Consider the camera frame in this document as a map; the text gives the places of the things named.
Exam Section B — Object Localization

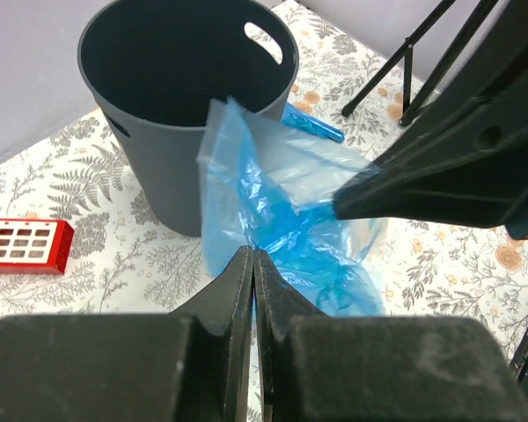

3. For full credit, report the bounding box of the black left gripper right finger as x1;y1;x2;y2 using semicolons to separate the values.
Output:
253;251;528;421

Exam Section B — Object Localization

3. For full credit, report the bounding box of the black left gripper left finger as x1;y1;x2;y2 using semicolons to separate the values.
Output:
0;246;254;421

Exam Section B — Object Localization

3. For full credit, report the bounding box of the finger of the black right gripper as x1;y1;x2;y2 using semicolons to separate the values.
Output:
334;1;528;240

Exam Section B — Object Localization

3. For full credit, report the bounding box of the blue plastic trash bag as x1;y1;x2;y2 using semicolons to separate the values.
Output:
197;99;386;317

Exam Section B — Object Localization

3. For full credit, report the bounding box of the red toy block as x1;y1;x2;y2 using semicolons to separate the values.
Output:
0;218;75;275

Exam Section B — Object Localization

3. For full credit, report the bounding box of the dark grey trash bin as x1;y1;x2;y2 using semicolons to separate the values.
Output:
77;1;299;236

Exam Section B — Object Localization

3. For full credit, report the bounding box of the black tripod stand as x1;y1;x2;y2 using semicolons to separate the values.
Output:
341;0;502;128

